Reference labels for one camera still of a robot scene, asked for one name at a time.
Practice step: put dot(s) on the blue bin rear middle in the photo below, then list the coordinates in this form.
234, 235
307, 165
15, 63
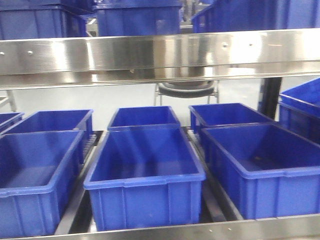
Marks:
127, 118

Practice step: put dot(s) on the blue bin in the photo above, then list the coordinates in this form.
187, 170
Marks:
42, 19
145, 178
137, 17
222, 114
37, 174
127, 118
257, 15
266, 170
57, 120

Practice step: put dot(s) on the blue bin front middle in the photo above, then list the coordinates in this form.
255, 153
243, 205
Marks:
145, 178

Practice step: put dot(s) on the blue bin top middle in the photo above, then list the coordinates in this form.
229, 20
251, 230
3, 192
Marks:
137, 17

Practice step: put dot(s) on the stacked blue bins far right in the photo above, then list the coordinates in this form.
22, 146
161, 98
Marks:
299, 110

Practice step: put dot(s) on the blue bin rear right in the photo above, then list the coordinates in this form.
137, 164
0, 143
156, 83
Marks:
222, 114

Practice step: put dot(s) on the black chair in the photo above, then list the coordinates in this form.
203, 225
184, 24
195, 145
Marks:
187, 90

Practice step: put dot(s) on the blue bin rear left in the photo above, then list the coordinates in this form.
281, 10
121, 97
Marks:
57, 120

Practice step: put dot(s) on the blue bin front right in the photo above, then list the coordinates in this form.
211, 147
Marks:
266, 170

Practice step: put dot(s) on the blue bin top right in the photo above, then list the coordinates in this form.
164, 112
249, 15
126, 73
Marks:
257, 15

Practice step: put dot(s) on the blue bin front left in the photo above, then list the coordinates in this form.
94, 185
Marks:
37, 174

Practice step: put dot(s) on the blue bin far left edge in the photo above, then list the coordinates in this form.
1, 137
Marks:
8, 119

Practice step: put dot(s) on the blue bin top left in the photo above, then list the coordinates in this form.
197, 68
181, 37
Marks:
42, 19

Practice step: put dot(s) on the steel upper shelf rail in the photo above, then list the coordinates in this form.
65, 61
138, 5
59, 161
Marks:
107, 61

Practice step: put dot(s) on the steel shelf rail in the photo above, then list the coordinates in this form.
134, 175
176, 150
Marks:
305, 227
107, 61

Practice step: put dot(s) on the steel lower shelf rail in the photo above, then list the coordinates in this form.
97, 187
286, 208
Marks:
305, 227

